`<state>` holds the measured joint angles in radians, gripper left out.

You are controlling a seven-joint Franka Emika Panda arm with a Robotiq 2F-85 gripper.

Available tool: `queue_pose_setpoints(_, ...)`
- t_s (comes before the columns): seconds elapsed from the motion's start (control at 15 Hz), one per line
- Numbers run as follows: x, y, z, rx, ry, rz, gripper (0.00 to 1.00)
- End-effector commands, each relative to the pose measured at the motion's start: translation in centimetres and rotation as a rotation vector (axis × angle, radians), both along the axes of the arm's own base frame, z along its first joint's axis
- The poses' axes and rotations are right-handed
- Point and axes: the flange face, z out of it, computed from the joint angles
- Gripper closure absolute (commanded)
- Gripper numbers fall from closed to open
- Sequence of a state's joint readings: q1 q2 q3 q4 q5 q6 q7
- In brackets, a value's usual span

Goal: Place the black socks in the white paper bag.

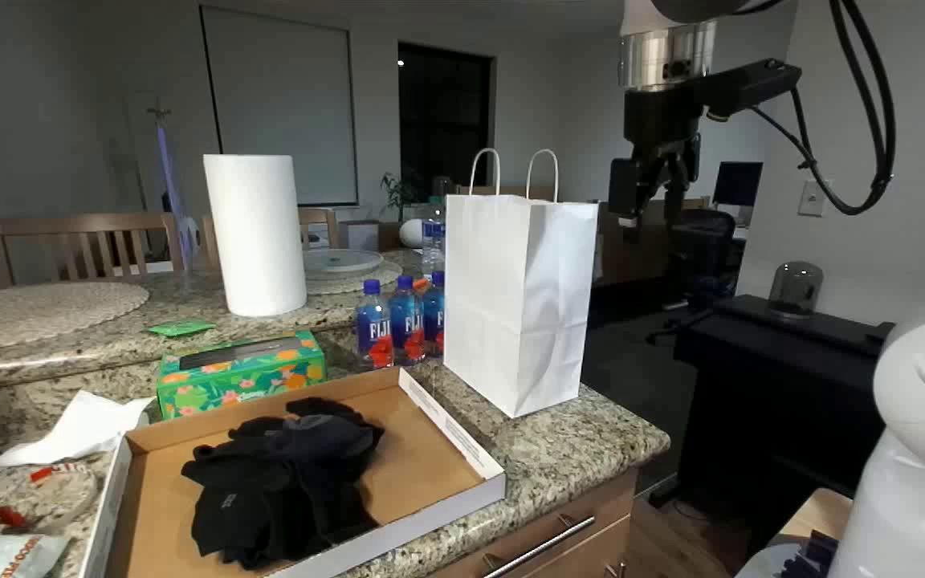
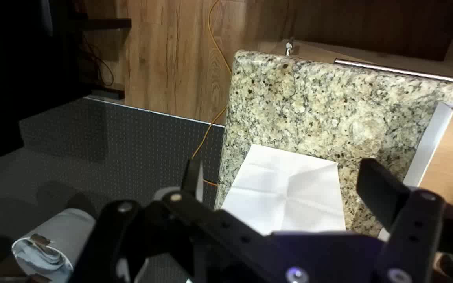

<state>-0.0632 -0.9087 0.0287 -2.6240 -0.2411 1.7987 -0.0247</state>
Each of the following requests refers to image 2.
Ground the shallow cardboard box tray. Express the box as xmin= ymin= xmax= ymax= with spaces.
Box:
xmin=404 ymin=102 xmax=453 ymax=205

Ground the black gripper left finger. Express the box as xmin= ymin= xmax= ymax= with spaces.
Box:
xmin=68 ymin=161 xmax=249 ymax=283

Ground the grey rolled cloth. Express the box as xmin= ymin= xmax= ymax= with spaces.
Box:
xmin=11 ymin=208 xmax=96 ymax=283

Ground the orange cable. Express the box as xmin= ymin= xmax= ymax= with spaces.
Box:
xmin=190 ymin=0 xmax=234 ymax=189

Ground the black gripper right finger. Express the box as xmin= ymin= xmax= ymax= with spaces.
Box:
xmin=357 ymin=159 xmax=453 ymax=283

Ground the silver drawer handle bar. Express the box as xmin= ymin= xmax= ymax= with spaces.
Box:
xmin=334 ymin=58 xmax=453 ymax=84

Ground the white paper bag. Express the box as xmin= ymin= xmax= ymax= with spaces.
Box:
xmin=222 ymin=145 xmax=346 ymax=235

